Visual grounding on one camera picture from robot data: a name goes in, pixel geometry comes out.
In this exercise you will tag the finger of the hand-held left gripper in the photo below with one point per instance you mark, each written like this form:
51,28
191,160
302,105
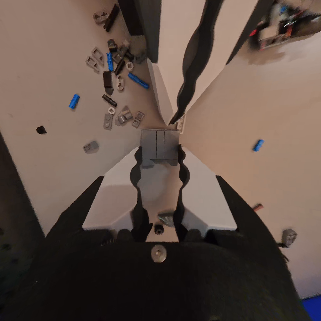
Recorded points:
230,25
173,37

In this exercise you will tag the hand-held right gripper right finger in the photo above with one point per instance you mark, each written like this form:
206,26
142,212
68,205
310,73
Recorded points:
208,200

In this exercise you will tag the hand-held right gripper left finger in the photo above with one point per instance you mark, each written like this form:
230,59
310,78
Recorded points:
110,200

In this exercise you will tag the grey lego tile assembly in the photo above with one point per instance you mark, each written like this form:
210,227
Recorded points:
160,143

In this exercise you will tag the light grey studded lego plate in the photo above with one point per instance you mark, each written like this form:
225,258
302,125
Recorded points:
181,122

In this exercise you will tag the brown lego axle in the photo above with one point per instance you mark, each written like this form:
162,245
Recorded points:
257,207

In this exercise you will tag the grey lego car model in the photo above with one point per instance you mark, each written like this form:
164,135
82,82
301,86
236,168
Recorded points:
280,27

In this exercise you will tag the pile of small lego pieces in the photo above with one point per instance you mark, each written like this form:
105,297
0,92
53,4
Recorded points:
110,61

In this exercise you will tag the black lego gear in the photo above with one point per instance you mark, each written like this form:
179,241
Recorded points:
158,228

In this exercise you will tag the grey lego slope brick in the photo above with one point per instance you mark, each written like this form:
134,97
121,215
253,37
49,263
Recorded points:
90,147

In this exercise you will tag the black lego pin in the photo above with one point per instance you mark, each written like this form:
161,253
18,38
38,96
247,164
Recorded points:
280,244

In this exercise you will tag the small black round lego piece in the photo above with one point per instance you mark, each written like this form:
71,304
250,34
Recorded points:
41,130

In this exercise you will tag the grey bent technic beam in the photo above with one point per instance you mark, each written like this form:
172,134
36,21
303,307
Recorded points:
289,237

